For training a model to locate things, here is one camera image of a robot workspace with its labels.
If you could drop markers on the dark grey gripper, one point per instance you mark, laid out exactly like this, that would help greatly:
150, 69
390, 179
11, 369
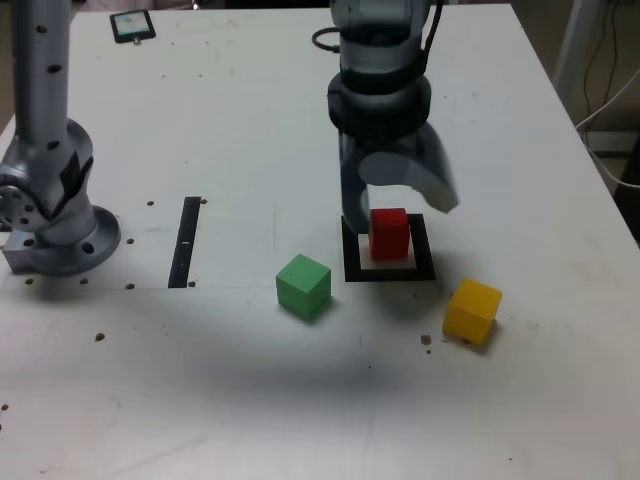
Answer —
385, 144

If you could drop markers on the red cube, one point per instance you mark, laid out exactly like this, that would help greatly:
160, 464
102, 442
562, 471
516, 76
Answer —
390, 235

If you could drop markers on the green cube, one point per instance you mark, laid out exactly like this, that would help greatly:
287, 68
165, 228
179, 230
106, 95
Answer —
302, 287

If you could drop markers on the yellow cube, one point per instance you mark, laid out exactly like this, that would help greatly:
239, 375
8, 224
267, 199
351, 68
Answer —
470, 312

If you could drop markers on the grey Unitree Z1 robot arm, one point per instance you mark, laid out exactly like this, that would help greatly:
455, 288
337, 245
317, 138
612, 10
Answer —
40, 75

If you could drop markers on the black tape square outline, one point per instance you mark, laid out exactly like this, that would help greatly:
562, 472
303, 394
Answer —
350, 260

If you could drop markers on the black tape strip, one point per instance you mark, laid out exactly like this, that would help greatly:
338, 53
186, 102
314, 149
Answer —
184, 240

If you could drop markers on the black smartphone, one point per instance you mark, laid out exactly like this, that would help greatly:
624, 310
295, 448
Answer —
132, 26

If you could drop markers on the white metal post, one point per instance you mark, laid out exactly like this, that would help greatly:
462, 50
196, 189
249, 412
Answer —
572, 45

